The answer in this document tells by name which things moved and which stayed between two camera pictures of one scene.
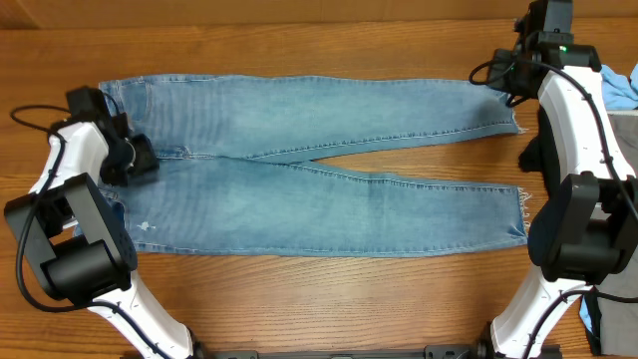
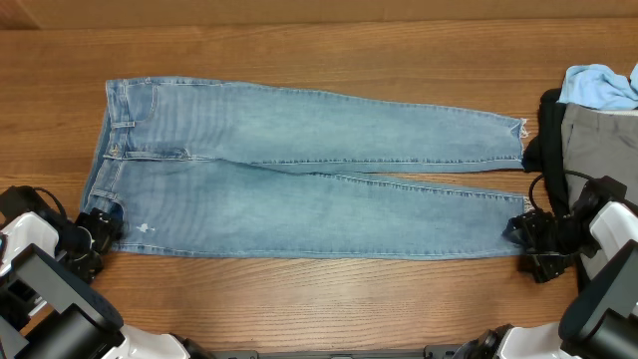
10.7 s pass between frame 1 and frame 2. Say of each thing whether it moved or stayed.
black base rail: stayed
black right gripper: moved
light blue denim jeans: moved
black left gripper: moved
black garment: stayed
